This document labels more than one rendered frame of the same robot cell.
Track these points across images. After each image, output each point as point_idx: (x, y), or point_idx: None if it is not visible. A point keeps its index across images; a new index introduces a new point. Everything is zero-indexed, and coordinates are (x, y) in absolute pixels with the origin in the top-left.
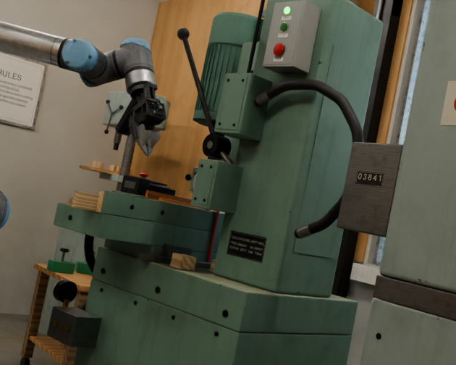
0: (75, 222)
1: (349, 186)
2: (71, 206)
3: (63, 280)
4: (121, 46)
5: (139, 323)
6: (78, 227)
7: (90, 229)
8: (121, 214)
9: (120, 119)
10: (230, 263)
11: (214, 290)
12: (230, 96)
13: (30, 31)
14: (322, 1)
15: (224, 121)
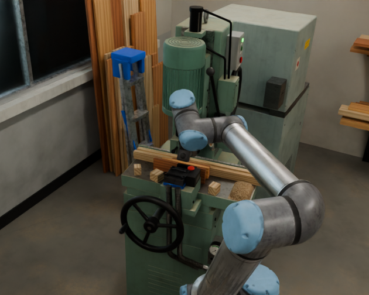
0: (253, 199)
1: (280, 97)
2: (252, 196)
3: (219, 244)
4: (192, 104)
5: (224, 212)
6: (253, 198)
7: (256, 191)
8: None
9: (190, 152)
10: (214, 159)
11: None
12: (236, 92)
13: (255, 138)
14: (232, 27)
15: (234, 105)
